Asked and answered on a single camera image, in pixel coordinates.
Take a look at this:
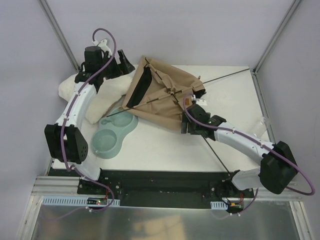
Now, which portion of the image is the white fluffy cushion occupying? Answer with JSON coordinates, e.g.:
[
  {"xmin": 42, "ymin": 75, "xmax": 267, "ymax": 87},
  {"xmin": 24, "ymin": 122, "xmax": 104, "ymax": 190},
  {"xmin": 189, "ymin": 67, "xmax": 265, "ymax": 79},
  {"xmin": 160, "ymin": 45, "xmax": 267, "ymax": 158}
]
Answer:
[{"xmin": 58, "ymin": 73, "xmax": 134, "ymax": 125}]

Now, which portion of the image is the left white cable duct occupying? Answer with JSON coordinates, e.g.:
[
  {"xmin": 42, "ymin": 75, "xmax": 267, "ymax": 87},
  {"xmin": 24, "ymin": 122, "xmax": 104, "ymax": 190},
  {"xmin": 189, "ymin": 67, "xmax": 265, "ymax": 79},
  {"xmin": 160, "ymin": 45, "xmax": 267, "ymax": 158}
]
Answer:
[{"xmin": 42, "ymin": 196, "xmax": 121, "ymax": 207}]

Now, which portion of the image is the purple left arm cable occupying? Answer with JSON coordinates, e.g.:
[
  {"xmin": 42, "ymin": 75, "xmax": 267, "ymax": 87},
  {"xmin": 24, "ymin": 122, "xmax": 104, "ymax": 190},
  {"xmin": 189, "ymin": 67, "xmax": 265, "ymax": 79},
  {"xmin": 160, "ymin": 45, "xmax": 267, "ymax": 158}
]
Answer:
[{"xmin": 59, "ymin": 28, "xmax": 118, "ymax": 221}]

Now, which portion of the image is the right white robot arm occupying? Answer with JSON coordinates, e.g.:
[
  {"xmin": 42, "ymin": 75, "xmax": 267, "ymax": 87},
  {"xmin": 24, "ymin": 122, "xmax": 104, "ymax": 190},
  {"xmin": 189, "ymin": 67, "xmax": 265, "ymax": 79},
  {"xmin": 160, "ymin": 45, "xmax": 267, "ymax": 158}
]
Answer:
[{"xmin": 181, "ymin": 103, "xmax": 298, "ymax": 198}]

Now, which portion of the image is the beige pet tent fabric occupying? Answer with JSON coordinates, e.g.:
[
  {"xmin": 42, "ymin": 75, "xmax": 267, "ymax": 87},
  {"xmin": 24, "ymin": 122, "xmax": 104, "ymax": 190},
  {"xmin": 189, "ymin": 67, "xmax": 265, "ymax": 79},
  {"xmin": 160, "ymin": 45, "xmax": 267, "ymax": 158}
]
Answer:
[{"xmin": 122, "ymin": 56, "xmax": 206, "ymax": 131}]

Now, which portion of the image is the right white cable duct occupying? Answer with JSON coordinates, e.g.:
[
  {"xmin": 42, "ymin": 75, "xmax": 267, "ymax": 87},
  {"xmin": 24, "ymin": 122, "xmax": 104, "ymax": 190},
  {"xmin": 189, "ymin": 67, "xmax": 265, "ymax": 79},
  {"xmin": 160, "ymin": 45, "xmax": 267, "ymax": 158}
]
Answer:
[{"xmin": 210, "ymin": 201, "xmax": 244, "ymax": 210}]

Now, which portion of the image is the left aluminium frame post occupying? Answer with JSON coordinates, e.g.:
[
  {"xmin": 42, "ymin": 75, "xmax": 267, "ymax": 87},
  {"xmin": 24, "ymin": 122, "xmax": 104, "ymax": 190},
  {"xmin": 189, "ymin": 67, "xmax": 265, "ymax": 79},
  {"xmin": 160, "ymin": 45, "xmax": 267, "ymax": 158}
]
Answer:
[{"xmin": 37, "ymin": 0, "xmax": 79, "ymax": 72}]

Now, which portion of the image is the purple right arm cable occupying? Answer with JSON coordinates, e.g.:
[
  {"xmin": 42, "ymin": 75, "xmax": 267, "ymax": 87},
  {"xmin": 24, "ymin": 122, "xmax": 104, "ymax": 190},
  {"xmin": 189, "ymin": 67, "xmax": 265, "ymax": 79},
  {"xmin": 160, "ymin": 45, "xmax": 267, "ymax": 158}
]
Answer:
[{"xmin": 183, "ymin": 93, "xmax": 316, "ymax": 220}]

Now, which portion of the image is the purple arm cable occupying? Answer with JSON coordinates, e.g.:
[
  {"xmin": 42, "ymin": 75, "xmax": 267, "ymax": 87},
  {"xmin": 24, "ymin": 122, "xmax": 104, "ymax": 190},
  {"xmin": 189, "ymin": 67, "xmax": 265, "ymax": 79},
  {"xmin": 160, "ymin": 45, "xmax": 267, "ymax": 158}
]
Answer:
[
  {"xmin": 59, "ymin": 28, "xmax": 118, "ymax": 221},
  {"xmin": 183, "ymin": 93, "xmax": 316, "ymax": 220}
]

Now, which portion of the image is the green double pet bowl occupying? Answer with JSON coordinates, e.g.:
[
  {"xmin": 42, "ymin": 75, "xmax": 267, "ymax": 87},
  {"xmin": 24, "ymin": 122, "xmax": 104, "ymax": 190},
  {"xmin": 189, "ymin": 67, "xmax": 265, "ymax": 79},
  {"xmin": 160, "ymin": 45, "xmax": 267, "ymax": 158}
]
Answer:
[{"xmin": 91, "ymin": 108, "xmax": 139, "ymax": 159}]

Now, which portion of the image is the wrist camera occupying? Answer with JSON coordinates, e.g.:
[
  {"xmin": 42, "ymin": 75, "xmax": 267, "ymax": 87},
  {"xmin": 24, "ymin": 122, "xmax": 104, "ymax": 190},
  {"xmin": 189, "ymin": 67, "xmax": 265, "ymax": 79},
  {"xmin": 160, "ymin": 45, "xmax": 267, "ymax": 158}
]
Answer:
[
  {"xmin": 190, "ymin": 94, "xmax": 208, "ymax": 106},
  {"xmin": 92, "ymin": 38, "xmax": 113, "ymax": 56}
]

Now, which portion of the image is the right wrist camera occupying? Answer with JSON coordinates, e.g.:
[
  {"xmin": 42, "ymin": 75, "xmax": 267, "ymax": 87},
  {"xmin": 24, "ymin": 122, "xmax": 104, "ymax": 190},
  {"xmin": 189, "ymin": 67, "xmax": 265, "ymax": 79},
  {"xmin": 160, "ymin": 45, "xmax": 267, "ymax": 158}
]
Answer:
[{"xmin": 190, "ymin": 94, "xmax": 208, "ymax": 106}]

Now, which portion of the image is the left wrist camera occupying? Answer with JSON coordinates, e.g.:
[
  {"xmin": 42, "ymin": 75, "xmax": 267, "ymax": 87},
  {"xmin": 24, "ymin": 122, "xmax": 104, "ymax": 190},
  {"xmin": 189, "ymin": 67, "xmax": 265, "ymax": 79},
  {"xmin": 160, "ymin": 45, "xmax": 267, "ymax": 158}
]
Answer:
[{"xmin": 92, "ymin": 38, "xmax": 113, "ymax": 56}]

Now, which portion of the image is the white cable duct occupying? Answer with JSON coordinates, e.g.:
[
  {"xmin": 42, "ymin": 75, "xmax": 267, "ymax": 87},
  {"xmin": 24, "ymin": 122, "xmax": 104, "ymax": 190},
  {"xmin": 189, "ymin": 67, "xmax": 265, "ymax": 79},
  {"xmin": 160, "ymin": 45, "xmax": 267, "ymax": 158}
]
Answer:
[
  {"xmin": 210, "ymin": 201, "xmax": 244, "ymax": 210},
  {"xmin": 42, "ymin": 196, "xmax": 121, "ymax": 207}
]

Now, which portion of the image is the aluminium frame post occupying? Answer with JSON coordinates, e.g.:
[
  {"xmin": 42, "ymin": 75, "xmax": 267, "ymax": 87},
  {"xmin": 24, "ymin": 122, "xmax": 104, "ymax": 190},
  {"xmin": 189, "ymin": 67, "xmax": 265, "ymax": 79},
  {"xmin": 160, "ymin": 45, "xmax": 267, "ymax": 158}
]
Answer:
[
  {"xmin": 252, "ymin": 0, "xmax": 303, "ymax": 75},
  {"xmin": 37, "ymin": 0, "xmax": 79, "ymax": 72}
]

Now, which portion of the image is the right aluminium frame post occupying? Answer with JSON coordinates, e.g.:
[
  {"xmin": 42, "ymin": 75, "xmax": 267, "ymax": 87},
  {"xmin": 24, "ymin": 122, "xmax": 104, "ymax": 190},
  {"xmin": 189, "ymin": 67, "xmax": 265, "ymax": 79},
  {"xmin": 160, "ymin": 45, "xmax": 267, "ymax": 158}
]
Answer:
[{"xmin": 252, "ymin": 0, "xmax": 303, "ymax": 75}]

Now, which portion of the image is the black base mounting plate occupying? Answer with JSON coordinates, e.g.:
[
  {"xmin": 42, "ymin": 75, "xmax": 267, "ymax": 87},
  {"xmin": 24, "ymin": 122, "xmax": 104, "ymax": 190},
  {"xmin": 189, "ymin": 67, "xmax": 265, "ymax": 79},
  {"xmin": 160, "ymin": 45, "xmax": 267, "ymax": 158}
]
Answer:
[{"xmin": 47, "ymin": 159, "xmax": 260, "ymax": 208}]

